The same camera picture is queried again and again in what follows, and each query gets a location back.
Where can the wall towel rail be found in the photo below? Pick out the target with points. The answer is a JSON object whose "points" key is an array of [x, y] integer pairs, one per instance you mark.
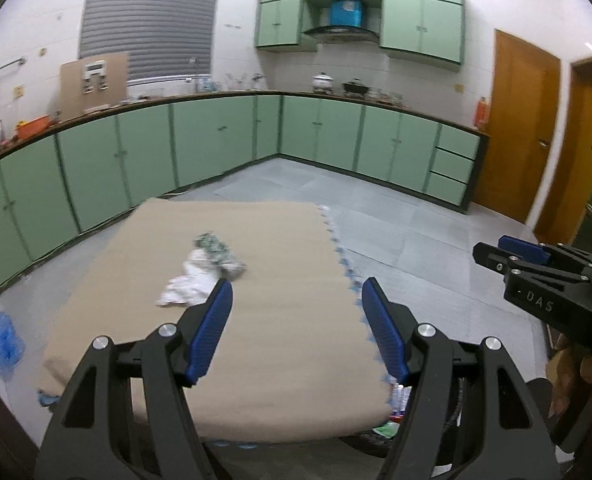
{"points": [[17, 62]]}

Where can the green kitchen cabinets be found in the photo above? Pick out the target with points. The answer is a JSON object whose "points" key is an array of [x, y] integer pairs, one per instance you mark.
{"points": [[431, 31], [74, 178]]}

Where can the right human hand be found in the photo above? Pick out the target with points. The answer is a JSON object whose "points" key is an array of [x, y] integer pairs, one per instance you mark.
{"points": [[567, 375]]}

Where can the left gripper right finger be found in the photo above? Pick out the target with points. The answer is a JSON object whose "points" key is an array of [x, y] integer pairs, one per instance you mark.
{"points": [[396, 332]]}

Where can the orange plastic basket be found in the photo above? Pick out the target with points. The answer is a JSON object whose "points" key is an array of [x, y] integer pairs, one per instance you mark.
{"points": [[26, 130]]}

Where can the brown cardboard box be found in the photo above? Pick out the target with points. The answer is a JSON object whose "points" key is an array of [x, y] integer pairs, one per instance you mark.
{"points": [[94, 83]]}

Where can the black wok pan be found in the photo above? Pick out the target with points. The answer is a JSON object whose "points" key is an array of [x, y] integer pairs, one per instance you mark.
{"points": [[355, 89]]}

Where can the white cooking pot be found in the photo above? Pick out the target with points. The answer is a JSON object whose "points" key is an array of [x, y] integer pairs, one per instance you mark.
{"points": [[323, 84]]}

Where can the white tissue paper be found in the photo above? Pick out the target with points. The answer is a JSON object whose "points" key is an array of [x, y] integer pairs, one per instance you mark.
{"points": [[194, 285]]}

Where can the range hood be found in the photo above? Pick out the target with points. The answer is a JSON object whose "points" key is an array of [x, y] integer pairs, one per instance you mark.
{"points": [[342, 21]]}

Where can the green upper kitchen cabinets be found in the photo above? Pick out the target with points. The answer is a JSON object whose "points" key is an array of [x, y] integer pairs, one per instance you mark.
{"points": [[431, 31]]}

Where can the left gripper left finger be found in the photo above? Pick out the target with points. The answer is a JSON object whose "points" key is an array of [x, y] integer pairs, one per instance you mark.
{"points": [[201, 328]]}

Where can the green lower kitchen cabinets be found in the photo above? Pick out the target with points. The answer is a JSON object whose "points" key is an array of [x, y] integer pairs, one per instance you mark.
{"points": [[74, 178]]}

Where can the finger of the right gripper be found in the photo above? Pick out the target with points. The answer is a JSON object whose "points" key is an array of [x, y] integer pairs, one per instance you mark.
{"points": [[494, 258], [530, 252]]}

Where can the green white milk carton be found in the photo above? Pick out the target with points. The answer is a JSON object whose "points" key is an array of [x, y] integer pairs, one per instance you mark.
{"points": [[220, 255]]}

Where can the blue plastic bag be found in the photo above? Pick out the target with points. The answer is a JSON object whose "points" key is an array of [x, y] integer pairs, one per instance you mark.
{"points": [[12, 347]]}

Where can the grey window blind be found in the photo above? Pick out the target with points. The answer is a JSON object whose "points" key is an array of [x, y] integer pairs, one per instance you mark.
{"points": [[163, 38]]}

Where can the brown wooden door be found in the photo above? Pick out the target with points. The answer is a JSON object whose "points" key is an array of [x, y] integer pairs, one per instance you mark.
{"points": [[571, 187], [520, 126]]}

